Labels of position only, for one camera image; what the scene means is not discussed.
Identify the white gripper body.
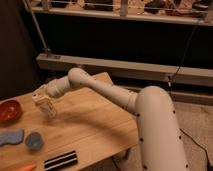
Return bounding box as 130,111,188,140
32,84,51,104

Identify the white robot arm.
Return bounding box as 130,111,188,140
32,68,190,171

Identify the red bowl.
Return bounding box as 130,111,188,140
0,100,23,123

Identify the blue cloth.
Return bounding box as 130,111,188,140
0,129,24,147

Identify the black white striped block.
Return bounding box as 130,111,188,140
44,150,78,171

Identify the orange carrot toy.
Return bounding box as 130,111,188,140
12,164,37,171

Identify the black cable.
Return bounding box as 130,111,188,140
166,19,212,168

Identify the metal railing frame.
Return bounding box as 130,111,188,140
23,0,213,87

